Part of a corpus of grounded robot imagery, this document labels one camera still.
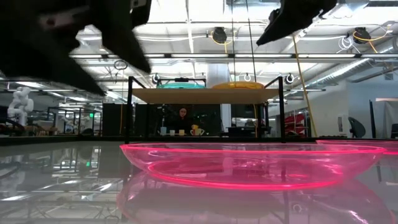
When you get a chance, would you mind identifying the teal translucent plate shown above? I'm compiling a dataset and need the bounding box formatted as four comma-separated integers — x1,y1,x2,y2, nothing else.
156,82,206,90

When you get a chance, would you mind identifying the person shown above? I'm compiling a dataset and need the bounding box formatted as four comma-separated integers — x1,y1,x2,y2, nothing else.
169,106,195,135

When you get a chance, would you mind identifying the red object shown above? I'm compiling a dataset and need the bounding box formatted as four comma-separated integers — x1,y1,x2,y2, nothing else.
284,113,307,136

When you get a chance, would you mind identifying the black ceiling cable reel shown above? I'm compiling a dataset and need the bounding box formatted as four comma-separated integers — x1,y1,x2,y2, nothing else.
353,27,373,45
210,27,228,45

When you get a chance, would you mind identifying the orange translucent plate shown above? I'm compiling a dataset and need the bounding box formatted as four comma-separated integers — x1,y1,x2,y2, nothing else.
212,82,266,90

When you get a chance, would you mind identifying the silver ventilation duct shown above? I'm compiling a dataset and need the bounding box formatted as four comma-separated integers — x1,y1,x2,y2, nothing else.
306,58,382,88

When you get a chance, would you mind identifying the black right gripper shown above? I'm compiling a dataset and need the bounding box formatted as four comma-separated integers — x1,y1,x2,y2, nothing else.
256,0,338,47

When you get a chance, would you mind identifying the yellow hanging cable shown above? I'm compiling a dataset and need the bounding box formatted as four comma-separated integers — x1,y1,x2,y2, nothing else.
292,34,318,138

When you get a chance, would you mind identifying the grey office chair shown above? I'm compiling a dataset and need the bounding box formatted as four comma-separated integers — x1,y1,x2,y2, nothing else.
348,116,367,139

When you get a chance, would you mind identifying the black hanging cable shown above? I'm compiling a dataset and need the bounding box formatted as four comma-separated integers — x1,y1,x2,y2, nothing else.
245,0,258,82

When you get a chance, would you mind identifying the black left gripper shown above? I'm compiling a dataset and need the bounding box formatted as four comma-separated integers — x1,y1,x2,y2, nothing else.
0,0,152,96

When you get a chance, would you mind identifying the large pink translucent plate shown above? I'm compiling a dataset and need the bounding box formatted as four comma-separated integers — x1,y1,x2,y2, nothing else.
119,142,387,191

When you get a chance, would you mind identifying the black monitor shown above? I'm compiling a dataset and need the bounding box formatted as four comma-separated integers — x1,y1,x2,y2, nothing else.
230,104,259,119

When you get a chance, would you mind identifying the black frame wooden shelf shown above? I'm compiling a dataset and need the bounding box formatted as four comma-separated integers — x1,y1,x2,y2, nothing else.
124,76,286,144

